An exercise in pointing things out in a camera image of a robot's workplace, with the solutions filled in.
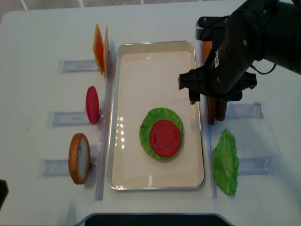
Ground black base plate bottom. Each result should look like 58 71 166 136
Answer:
85 214 229 226

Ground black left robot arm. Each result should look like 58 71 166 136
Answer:
0 179 9 209

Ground clear holder strip patties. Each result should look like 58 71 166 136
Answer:
226 102 269 120

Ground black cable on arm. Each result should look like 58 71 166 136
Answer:
249 61 277 75

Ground standing red tomato slice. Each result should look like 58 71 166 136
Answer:
86 86 100 124

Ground orange cheese slice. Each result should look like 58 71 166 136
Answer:
93 24 104 75
103 27 109 78

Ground orange cheese slice right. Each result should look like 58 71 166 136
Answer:
103 27 109 78

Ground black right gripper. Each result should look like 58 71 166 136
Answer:
178 43 257 105

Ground standing bun half white face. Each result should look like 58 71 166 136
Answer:
68 133 90 185

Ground clear right long rail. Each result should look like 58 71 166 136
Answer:
198 40 218 199

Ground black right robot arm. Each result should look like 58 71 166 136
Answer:
178 0 301 104

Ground green lettuce leaf on tray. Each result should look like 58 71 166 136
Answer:
139 107 184 161

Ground clear holder strip bun left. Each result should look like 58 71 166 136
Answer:
38 159 70 178

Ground clear holder strip tomato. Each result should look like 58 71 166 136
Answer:
47 112 90 127

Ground clear holder strip lettuce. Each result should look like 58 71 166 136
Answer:
238 156 281 176

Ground clear holder strip cheese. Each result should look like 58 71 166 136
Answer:
57 60 99 74

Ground standing green lettuce leaf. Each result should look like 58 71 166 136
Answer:
212 129 239 196

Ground white rectangular metal tray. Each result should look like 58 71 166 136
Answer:
106 41 205 191

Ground red tomato slice on tray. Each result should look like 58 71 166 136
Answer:
150 120 182 158

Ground orange cheese slice left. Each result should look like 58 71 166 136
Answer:
93 24 104 75

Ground brown meat patty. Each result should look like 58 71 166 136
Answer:
206 97 215 125
215 101 227 121

